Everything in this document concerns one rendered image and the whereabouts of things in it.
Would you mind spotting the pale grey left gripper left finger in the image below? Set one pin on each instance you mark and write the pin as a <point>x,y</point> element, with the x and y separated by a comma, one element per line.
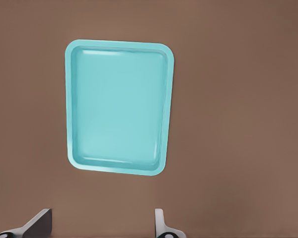
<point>36,225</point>

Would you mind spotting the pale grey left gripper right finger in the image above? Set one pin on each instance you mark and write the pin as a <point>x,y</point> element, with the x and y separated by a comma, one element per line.
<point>161,224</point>

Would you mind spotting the turquoise rectangular tray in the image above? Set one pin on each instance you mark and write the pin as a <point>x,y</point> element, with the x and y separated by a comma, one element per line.
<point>119,106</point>

